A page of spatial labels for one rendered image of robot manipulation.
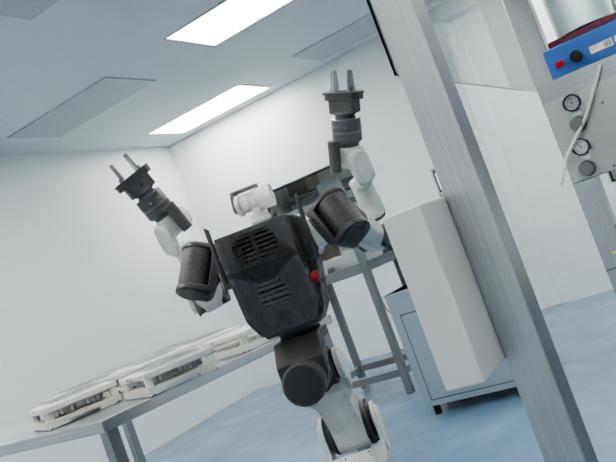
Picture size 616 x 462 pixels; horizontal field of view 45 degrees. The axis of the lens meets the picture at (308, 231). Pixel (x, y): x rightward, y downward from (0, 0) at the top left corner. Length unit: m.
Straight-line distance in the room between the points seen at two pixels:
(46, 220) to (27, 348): 1.20
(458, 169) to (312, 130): 6.56
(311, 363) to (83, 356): 5.07
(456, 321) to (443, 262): 0.08
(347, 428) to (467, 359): 1.32
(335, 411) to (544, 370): 1.21
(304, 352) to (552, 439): 0.95
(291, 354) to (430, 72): 1.06
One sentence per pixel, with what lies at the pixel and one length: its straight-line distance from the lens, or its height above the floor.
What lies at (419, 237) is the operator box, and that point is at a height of 1.06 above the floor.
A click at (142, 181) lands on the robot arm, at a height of 1.49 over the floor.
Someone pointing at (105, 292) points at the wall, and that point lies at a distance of 7.25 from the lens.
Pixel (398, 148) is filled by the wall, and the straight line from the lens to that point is 7.29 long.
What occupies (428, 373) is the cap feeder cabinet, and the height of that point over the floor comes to 0.25.
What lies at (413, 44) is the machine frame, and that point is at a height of 1.33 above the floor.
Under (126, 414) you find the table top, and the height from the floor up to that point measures 0.86.
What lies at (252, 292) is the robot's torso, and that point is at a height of 1.06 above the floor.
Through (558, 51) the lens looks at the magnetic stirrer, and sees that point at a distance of 1.82.
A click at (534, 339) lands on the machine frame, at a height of 0.86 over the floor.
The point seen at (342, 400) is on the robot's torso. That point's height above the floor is 0.68.
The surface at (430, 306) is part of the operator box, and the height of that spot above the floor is 0.97.
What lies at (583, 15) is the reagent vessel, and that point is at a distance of 1.84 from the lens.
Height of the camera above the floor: 1.08
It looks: 3 degrees up
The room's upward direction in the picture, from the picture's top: 20 degrees counter-clockwise
